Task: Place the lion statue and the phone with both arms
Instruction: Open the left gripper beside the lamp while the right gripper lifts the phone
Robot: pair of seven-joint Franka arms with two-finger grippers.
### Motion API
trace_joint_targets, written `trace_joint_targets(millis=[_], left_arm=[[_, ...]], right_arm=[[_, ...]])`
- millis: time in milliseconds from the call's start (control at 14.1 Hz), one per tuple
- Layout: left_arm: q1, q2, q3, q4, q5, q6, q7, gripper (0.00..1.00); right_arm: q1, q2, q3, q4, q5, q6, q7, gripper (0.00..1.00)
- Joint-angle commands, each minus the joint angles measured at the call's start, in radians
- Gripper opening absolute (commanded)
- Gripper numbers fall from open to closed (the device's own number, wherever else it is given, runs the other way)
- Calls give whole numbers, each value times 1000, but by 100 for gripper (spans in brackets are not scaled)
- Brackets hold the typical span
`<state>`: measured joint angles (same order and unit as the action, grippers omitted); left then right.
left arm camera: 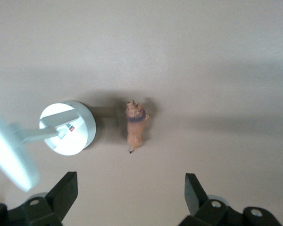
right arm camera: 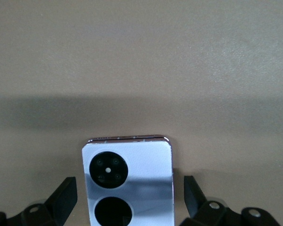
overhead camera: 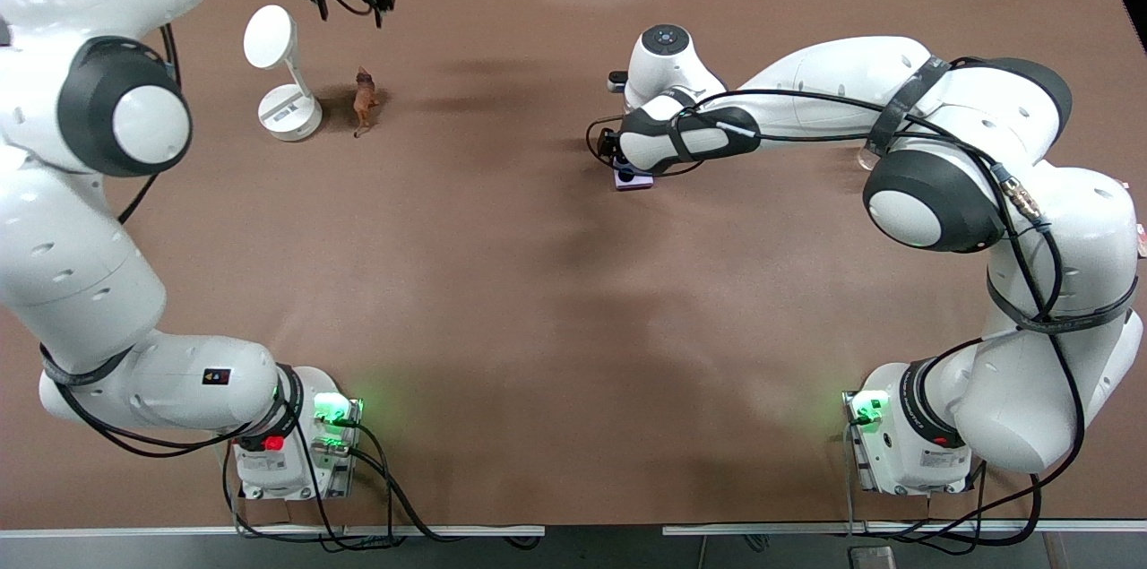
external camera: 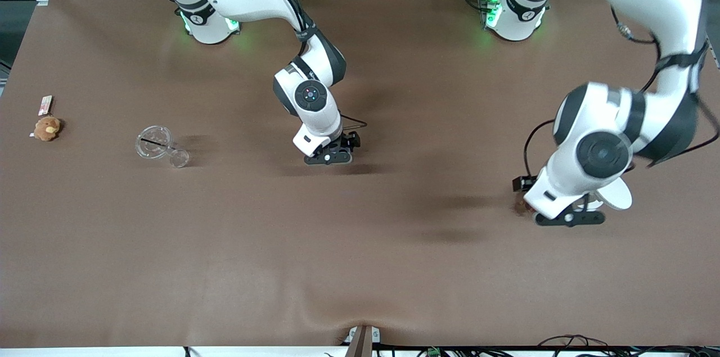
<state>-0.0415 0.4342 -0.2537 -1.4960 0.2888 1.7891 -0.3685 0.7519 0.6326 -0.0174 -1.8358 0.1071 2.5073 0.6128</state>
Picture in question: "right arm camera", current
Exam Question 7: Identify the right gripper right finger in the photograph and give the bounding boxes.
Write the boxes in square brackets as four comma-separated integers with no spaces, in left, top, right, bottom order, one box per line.
[180,175,280,226]

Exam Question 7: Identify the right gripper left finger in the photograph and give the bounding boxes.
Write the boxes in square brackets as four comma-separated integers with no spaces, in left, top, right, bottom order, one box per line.
[0,177,77,226]

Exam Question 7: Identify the lilac flip phone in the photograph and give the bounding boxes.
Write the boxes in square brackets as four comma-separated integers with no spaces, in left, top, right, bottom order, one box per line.
[81,135,175,226]

